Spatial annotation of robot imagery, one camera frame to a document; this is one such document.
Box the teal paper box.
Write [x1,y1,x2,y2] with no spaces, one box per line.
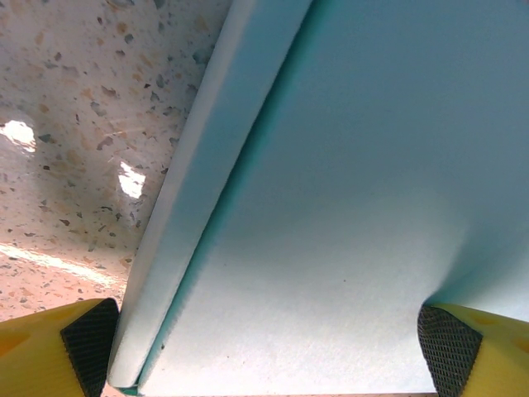
[106,0,529,396]

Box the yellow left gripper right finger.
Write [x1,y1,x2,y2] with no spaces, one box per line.
[417,304,529,397]

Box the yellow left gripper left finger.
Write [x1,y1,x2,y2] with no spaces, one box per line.
[0,297,121,397]

